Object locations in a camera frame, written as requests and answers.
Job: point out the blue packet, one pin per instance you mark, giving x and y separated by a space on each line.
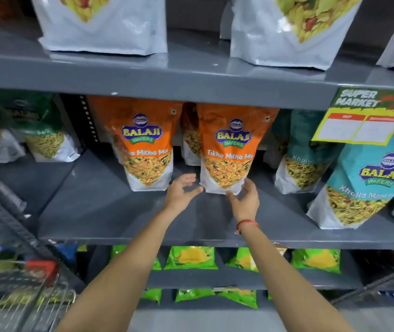
67 254

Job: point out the person's left forearm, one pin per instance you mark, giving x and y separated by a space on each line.
124 273

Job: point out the yellow green price tag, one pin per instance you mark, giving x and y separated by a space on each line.
363 120

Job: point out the black perforated shelf upright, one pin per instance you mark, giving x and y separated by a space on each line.
86 117

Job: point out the person's left hand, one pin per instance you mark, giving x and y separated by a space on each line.
178 197

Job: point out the person's right forearm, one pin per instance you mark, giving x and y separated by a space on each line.
287 286

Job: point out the grey perforated shelf upright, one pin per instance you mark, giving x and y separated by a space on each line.
13 221
377 281

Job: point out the group of bright green packets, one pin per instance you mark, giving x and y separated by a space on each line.
190 257

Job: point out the person's right hand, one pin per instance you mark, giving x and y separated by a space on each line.
247 205

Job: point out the person's right thumb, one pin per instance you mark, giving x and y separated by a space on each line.
233 197

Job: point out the person's left thumb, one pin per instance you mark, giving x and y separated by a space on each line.
194 192

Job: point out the teal snack pouch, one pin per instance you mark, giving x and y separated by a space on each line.
302 165
363 183

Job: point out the orange snack pouch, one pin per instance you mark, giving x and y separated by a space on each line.
233 148
190 134
141 141

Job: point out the grey metal shelf board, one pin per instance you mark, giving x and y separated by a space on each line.
190 76
197 278
113 210

